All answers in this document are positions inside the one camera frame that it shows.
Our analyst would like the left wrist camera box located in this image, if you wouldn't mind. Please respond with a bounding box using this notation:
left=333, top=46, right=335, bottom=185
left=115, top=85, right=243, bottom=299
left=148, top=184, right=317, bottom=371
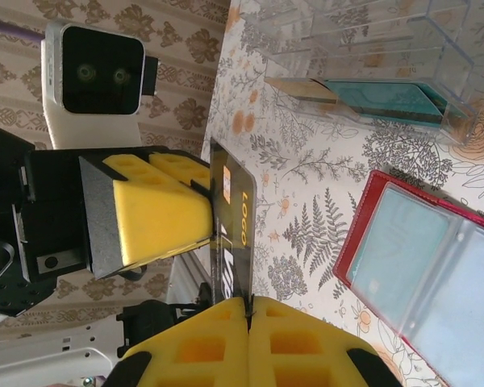
left=40, top=20, right=159, bottom=151

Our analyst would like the long aluminium mounting rail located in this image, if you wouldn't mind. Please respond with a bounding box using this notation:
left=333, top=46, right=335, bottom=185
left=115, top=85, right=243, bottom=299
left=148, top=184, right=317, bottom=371
left=165, top=248, right=213, bottom=310

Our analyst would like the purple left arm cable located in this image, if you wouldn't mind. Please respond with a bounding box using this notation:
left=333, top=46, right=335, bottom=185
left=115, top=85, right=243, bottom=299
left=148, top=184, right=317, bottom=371
left=0, top=15, right=46, bottom=44

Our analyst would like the clear acrylic card organizer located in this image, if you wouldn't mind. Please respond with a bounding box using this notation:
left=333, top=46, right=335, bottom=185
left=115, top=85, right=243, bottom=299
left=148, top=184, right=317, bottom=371
left=239, top=0, right=480, bottom=147

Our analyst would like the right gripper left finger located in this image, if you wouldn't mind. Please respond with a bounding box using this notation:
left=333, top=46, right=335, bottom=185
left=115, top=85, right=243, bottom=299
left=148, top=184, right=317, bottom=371
left=115, top=296, right=250, bottom=387

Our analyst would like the red card holder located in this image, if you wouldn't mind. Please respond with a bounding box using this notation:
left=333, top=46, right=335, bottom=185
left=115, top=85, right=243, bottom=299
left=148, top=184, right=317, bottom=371
left=332, top=169, right=484, bottom=387

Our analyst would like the floral table covering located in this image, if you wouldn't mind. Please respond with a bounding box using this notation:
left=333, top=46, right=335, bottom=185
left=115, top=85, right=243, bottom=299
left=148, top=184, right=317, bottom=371
left=167, top=0, right=484, bottom=387

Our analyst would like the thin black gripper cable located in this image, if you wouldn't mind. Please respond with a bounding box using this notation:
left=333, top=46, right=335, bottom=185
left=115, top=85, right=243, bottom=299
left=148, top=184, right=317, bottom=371
left=0, top=236, right=16, bottom=300

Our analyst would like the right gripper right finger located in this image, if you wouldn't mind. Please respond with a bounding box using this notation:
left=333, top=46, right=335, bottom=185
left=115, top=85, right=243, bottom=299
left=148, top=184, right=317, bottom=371
left=247, top=295, right=395, bottom=387

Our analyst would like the black card with yellow logo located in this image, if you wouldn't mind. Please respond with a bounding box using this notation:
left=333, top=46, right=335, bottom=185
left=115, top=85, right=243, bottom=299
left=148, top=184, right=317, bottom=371
left=208, top=135, right=260, bottom=307

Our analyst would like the gold credit card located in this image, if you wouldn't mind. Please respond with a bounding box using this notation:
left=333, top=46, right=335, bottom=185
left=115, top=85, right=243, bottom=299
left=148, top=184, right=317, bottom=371
left=310, top=78, right=341, bottom=108
left=264, top=75, right=332, bottom=104

